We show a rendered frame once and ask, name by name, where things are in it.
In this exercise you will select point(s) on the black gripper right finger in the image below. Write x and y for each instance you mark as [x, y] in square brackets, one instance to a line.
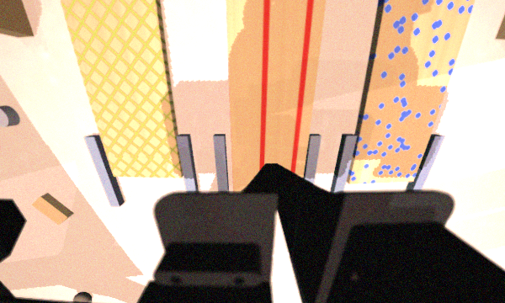
[316, 223]

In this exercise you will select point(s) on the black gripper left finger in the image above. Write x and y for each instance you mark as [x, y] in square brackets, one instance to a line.
[247, 216]

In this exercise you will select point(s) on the brown open wooden tray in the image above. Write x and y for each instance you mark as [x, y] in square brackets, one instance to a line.
[14, 21]

